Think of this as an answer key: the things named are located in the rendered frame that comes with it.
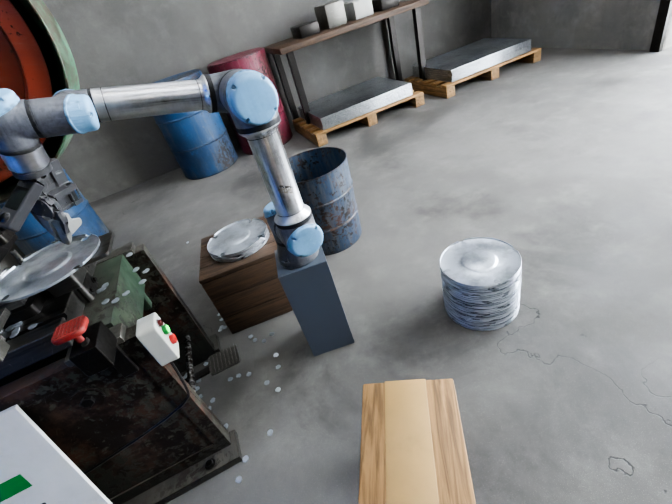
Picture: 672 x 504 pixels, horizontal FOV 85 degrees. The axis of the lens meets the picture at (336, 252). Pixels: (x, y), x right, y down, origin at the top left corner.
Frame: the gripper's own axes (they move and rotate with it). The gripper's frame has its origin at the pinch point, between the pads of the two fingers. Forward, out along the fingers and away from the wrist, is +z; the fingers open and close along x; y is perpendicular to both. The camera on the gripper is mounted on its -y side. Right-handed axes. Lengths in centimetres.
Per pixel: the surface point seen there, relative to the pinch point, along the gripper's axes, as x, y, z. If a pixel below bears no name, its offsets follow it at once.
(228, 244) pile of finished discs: -3, 61, 50
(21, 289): 11.6, -8.8, 12.9
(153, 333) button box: -24.5, -6.1, 18.8
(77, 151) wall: 260, 204, 124
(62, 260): 9.0, 2.2, 11.4
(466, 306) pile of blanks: -108, 54, 42
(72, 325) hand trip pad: -15.9, -16.5, 6.0
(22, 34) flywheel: 36, 39, -34
